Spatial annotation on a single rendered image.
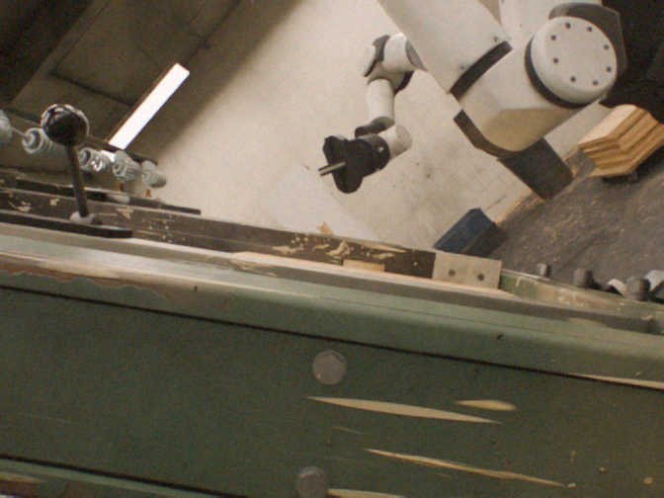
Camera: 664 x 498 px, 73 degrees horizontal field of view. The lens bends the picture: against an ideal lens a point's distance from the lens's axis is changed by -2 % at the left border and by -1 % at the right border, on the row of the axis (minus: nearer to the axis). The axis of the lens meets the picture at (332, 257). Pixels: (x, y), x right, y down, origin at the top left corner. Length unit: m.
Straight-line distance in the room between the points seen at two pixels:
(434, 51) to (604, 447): 0.34
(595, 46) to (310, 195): 4.17
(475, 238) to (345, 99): 2.46
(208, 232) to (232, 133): 5.40
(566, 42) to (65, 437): 0.44
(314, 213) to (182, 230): 3.67
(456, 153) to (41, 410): 5.86
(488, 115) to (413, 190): 5.46
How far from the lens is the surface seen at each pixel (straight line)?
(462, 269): 0.89
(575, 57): 0.45
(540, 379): 0.21
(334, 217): 4.52
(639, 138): 3.86
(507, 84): 0.44
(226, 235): 0.89
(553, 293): 0.70
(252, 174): 6.14
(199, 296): 0.20
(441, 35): 0.45
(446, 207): 5.95
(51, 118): 0.48
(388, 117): 1.16
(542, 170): 5.05
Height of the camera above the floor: 1.16
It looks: level
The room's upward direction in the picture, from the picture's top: 44 degrees counter-clockwise
